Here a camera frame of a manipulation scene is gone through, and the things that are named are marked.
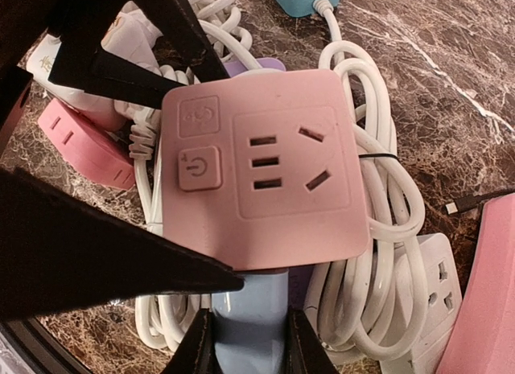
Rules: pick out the pink flat adapter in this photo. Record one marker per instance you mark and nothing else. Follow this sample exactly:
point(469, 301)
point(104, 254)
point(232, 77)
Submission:
point(87, 149)

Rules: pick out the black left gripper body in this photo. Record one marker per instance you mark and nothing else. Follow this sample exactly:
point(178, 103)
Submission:
point(22, 22)

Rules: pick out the purple power strip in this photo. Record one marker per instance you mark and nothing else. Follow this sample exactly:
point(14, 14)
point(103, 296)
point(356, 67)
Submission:
point(265, 65)

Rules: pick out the light blue charger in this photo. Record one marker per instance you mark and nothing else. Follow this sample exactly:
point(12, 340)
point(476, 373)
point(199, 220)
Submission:
point(250, 325)

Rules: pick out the pink cube socket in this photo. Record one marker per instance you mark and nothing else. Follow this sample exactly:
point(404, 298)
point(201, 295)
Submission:
point(262, 172)

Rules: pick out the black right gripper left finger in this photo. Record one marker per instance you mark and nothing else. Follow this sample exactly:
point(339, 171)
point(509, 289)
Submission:
point(195, 354)

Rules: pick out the white power strip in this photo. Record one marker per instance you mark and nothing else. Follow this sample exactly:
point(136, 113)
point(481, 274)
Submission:
point(443, 303)

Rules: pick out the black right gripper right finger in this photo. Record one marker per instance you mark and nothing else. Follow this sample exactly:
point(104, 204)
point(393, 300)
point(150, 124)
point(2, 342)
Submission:
point(305, 354)

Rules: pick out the pink triangular power strip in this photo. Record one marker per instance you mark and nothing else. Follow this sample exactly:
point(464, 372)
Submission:
point(482, 340)

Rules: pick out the white round power plug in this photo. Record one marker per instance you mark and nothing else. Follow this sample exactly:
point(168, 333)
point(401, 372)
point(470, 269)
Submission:
point(131, 36)

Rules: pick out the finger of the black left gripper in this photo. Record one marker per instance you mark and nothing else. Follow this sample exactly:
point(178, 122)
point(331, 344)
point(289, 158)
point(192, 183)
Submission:
point(82, 62)
point(60, 254)

